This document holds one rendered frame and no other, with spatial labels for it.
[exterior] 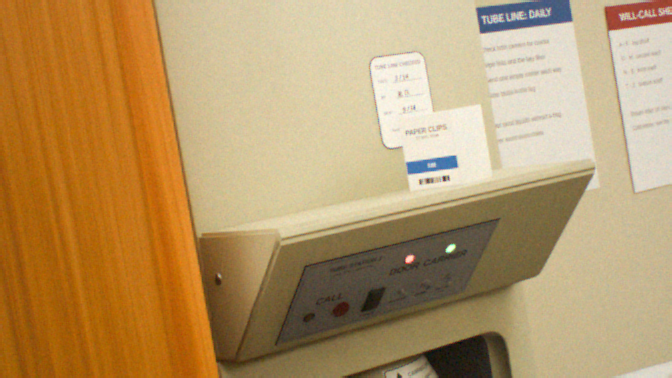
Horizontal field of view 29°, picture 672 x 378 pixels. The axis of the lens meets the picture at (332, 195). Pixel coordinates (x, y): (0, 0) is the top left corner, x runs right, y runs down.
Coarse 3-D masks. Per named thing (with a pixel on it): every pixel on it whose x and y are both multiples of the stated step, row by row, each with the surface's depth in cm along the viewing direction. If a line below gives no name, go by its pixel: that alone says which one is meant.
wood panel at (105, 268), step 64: (0, 0) 101; (64, 0) 91; (128, 0) 86; (0, 64) 103; (64, 64) 93; (128, 64) 86; (0, 128) 106; (64, 128) 95; (128, 128) 87; (0, 192) 108; (64, 192) 97; (128, 192) 88; (0, 256) 111; (64, 256) 99; (128, 256) 90; (192, 256) 88; (0, 320) 113; (64, 320) 101; (128, 320) 92; (192, 320) 87
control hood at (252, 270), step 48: (432, 192) 99; (480, 192) 99; (528, 192) 103; (576, 192) 107; (240, 240) 93; (288, 240) 89; (336, 240) 92; (384, 240) 96; (528, 240) 109; (240, 288) 94; (288, 288) 93; (480, 288) 110; (240, 336) 95
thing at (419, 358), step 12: (396, 360) 112; (408, 360) 113; (420, 360) 115; (360, 372) 111; (372, 372) 111; (384, 372) 111; (396, 372) 111; (408, 372) 112; (420, 372) 113; (432, 372) 116
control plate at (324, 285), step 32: (480, 224) 102; (352, 256) 95; (384, 256) 97; (416, 256) 100; (448, 256) 103; (480, 256) 106; (320, 288) 96; (352, 288) 98; (416, 288) 104; (448, 288) 107; (288, 320) 96; (320, 320) 99; (352, 320) 101
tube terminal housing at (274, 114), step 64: (192, 0) 99; (256, 0) 102; (320, 0) 106; (384, 0) 110; (448, 0) 114; (192, 64) 99; (256, 64) 102; (320, 64) 105; (448, 64) 113; (192, 128) 98; (256, 128) 102; (320, 128) 105; (192, 192) 98; (256, 192) 101; (320, 192) 105; (384, 192) 108; (384, 320) 108; (448, 320) 112; (512, 320) 116
